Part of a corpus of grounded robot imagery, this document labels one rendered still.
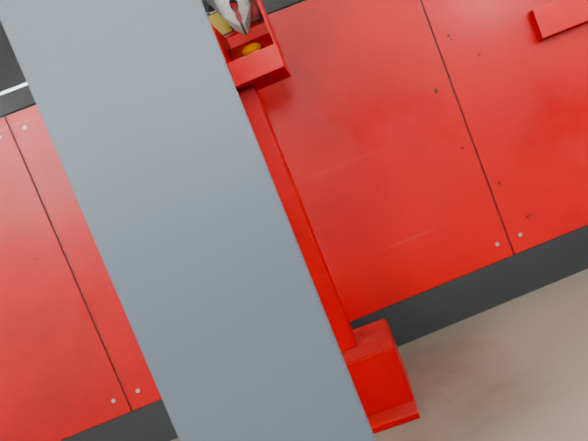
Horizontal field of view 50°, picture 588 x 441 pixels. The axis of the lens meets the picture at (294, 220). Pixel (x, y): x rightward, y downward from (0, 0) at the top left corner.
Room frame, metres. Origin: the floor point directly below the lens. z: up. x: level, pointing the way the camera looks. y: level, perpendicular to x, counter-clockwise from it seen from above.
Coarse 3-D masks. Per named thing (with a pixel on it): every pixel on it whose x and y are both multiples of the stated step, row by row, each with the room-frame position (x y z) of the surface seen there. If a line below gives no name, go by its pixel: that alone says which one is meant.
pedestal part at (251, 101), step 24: (240, 96) 1.21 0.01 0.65; (264, 120) 1.21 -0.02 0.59; (264, 144) 1.21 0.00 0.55; (288, 168) 1.26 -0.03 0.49; (288, 192) 1.21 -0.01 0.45; (288, 216) 1.21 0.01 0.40; (312, 240) 1.21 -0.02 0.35; (312, 264) 1.21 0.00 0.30; (336, 312) 1.21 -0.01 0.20; (336, 336) 1.21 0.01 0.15
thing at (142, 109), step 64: (0, 0) 0.61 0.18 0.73; (64, 0) 0.61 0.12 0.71; (128, 0) 0.61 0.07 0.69; (192, 0) 0.61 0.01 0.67; (64, 64) 0.61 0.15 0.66; (128, 64) 0.61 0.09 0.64; (192, 64) 0.61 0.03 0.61; (64, 128) 0.61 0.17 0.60; (128, 128) 0.61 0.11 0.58; (192, 128) 0.61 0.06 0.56; (128, 192) 0.61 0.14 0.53; (192, 192) 0.61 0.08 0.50; (256, 192) 0.61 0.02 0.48; (128, 256) 0.61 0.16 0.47; (192, 256) 0.61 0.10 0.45; (256, 256) 0.61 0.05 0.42; (192, 320) 0.61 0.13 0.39; (256, 320) 0.61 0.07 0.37; (320, 320) 0.61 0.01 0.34; (192, 384) 0.61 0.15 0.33; (256, 384) 0.61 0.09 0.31; (320, 384) 0.61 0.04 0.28
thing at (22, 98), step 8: (264, 0) 1.47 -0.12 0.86; (272, 0) 1.47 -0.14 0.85; (280, 0) 1.47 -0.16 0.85; (288, 0) 1.47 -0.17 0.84; (296, 0) 1.47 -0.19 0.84; (272, 8) 1.47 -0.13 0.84; (280, 8) 1.47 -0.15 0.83; (24, 88) 1.45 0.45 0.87; (0, 96) 1.44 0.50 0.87; (8, 96) 1.45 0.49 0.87; (16, 96) 1.45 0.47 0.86; (24, 96) 1.45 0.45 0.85; (32, 96) 1.45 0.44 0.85; (0, 104) 1.44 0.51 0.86; (8, 104) 1.44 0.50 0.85; (16, 104) 1.45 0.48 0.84; (24, 104) 1.45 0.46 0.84; (32, 104) 1.45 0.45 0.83; (0, 112) 1.44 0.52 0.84; (8, 112) 1.44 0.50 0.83
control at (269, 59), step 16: (256, 0) 1.15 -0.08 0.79; (272, 32) 1.19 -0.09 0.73; (224, 48) 1.20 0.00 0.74; (240, 48) 1.27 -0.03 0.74; (272, 48) 1.15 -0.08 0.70; (240, 64) 1.16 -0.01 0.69; (256, 64) 1.15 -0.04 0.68; (272, 64) 1.15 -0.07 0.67; (240, 80) 1.16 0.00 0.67; (256, 80) 1.18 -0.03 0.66; (272, 80) 1.26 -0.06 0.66
